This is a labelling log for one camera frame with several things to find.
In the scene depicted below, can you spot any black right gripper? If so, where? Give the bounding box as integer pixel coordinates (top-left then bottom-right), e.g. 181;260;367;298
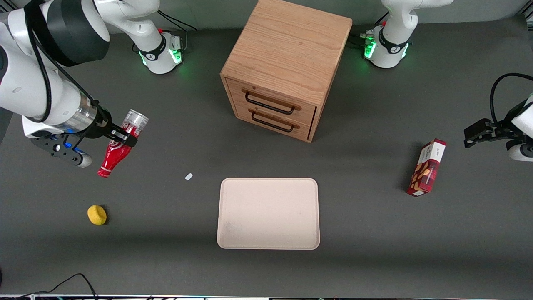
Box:
83;108;138;148

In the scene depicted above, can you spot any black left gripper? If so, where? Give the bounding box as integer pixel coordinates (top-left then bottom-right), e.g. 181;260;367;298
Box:
463;109;523;149

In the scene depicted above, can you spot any red coke bottle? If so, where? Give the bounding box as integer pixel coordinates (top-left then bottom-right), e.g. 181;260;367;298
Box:
97;109;149;178

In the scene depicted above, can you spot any beige plastic tray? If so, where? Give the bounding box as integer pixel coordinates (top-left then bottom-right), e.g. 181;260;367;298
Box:
217;177;321;250

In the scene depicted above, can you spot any red snack box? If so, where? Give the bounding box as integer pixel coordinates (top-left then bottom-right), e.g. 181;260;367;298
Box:
407;138;447;198

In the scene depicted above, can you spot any yellow lemon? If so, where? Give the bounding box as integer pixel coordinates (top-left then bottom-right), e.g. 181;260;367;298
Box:
87;205;108;226

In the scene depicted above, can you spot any wooden drawer front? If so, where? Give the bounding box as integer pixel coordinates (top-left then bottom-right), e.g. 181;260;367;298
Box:
227;78;318;126
234;103;314;141

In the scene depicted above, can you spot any wooden drawer cabinet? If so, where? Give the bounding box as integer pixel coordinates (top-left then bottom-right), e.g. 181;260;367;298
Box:
220;0;353;143

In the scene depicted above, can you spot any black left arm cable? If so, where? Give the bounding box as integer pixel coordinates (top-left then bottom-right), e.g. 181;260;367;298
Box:
489;72;533;125

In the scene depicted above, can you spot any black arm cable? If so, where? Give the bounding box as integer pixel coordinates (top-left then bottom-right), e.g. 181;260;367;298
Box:
489;72;533;125
24;0;110;144

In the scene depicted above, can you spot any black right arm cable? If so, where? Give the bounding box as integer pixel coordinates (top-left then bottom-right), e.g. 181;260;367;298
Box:
24;0;110;144

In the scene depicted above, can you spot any black right base cable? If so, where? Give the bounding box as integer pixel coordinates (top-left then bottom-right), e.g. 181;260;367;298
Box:
157;9;198;53

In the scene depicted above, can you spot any black base cable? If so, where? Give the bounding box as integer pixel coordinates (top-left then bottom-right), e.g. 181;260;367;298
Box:
347;12;390;50
157;9;198;53

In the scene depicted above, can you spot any black drawer handle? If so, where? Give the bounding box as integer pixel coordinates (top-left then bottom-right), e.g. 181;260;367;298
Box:
250;110;295;133
244;91;296;115

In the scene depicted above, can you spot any black left base cable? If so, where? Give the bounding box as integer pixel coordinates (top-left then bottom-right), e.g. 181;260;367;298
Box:
347;12;390;50

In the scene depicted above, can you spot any black cable at table edge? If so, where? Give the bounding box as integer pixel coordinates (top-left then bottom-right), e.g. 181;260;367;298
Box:
0;273;99;300

